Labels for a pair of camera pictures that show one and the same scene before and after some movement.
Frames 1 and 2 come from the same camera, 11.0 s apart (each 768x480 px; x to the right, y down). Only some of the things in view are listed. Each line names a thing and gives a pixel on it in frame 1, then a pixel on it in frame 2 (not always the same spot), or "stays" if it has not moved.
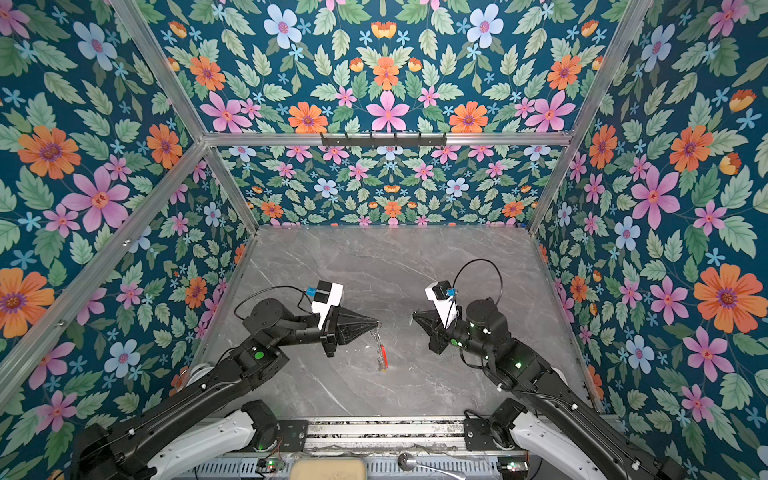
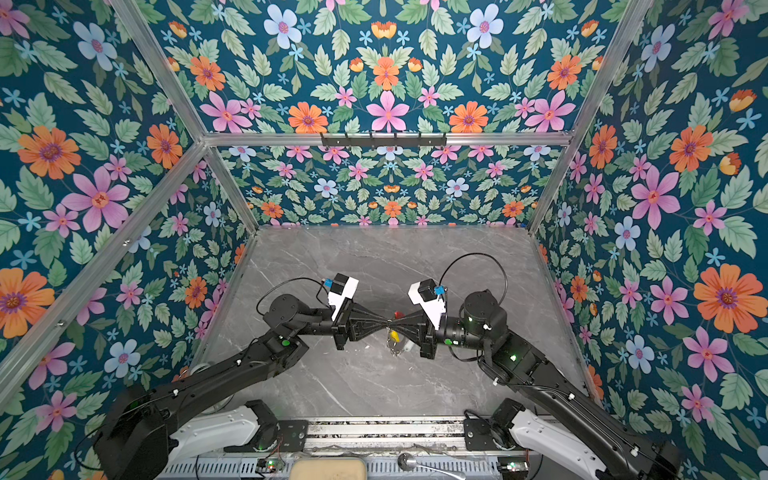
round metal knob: x=406 y=461 stays
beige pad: x=327 y=468 stays
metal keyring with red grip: x=382 y=356 → x=398 y=315
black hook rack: x=384 y=141 stays
